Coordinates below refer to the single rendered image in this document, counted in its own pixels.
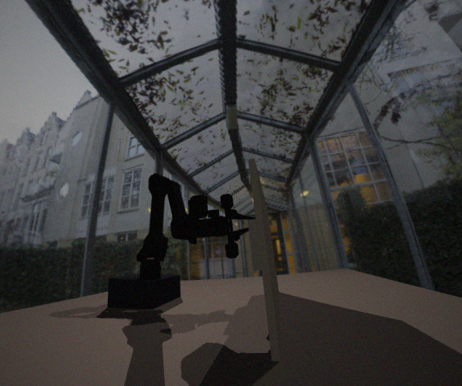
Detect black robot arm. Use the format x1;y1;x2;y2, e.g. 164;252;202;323
136;173;225;280

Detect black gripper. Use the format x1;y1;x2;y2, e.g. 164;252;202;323
204;194;255;258

